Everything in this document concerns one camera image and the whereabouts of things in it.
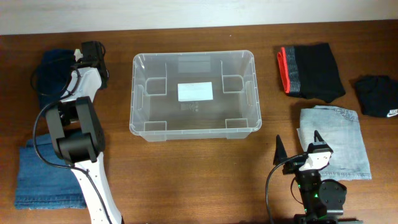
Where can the folded light grey jeans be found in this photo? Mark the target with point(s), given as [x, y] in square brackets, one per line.
[341, 130]

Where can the black garment white logo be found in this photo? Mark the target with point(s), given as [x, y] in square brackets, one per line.
[377, 95]

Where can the black shorts red waistband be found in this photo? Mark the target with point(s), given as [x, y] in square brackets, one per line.
[310, 71]

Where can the dark teal shirt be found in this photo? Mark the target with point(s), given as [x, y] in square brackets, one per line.
[53, 74]

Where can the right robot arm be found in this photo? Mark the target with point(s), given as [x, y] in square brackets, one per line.
[322, 200]

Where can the clear plastic storage bin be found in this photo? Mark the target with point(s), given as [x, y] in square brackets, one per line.
[157, 115]

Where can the blue denim jeans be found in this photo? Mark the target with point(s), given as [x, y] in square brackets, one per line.
[40, 186]

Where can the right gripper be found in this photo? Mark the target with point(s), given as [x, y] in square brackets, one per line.
[280, 154]

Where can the white label in bin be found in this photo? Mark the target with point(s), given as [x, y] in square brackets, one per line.
[195, 91]

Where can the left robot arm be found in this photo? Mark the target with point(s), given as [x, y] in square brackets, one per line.
[78, 138]

